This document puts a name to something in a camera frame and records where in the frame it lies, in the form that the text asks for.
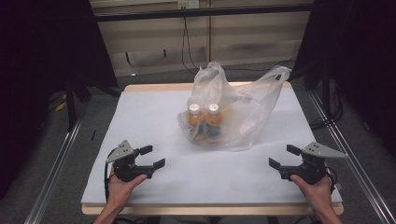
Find black metal stand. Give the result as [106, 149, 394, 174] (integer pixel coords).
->
[64, 76, 78, 133]

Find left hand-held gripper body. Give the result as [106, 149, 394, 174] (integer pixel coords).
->
[105, 139, 156, 183]

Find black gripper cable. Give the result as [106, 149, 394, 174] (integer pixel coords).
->
[325, 166, 340, 194]
[104, 148, 117, 204]

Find black floor cables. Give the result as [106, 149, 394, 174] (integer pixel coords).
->
[308, 78, 344, 131]

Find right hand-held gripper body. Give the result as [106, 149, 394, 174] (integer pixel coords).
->
[278, 141, 349, 186]

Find black hanging cable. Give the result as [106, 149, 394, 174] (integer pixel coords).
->
[184, 24, 204, 71]
[180, 17, 200, 77]

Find black horizontal bar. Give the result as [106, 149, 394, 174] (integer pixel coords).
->
[92, 3, 316, 23]

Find person's right hand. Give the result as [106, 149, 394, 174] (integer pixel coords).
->
[290, 175, 333, 213]

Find aluminium floor rail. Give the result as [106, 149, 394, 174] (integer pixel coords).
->
[307, 91, 396, 224]
[23, 116, 86, 224]

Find wooden table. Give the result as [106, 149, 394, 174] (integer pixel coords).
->
[81, 81, 345, 217]

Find clear plastic bag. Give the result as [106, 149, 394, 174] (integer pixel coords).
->
[177, 60, 292, 152]

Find black curtain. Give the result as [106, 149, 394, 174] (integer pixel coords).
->
[291, 0, 396, 157]
[0, 0, 120, 200]

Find person's left hand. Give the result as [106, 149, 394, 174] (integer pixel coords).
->
[106, 173, 149, 208]

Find beige metal post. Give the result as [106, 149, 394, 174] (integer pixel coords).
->
[205, 0, 213, 63]

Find wall power outlet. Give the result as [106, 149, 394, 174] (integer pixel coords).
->
[177, 0, 200, 10]

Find orange juice bottle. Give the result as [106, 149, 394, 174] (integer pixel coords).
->
[186, 103, 204, 145]
[205, 103, 223, 142]

